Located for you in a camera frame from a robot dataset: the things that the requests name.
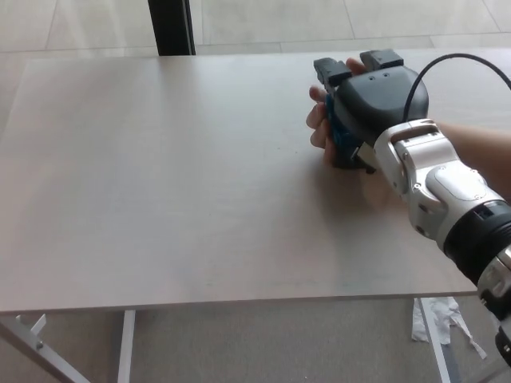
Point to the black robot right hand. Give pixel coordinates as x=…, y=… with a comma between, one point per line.
x=379, y=99

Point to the person's bare right hand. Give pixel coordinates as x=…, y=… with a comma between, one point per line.
x=317, y=127

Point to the blue textured cube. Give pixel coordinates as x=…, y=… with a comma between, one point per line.
x=337, y=133

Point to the person's bare right forearm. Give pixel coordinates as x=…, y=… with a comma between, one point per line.
x=479, y=147

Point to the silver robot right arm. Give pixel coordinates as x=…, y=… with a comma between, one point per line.
x=439, y=187

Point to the black vertical pillar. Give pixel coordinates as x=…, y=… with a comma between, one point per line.
x=171, y=26

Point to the white crumpled cloth on floor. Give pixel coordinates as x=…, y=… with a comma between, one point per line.
x=449, y=315

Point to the white vertical table leg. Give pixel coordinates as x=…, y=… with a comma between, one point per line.
x=126, y=347
x=437, y=347

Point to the white diagonal table brace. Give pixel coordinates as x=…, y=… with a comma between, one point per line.
x=36, y=357

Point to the white metal table bracket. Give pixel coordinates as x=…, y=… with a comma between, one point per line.
x=38, y=325

